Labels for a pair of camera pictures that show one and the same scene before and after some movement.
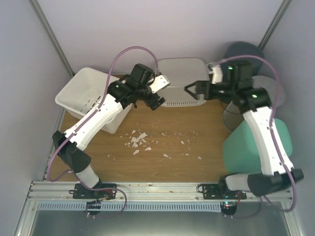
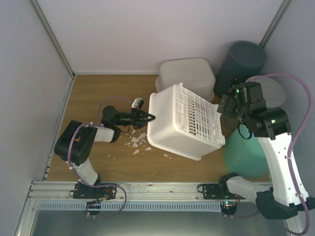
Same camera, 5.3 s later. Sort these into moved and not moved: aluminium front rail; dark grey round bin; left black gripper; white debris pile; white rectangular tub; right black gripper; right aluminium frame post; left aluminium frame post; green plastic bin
Moved: left black gripper; right black gripper; white rectangular tub
Not moved: aluminium front rail; left aluminium frame post; right aluminium frame post; white debris pile; dark grey round bin; green plastic bin
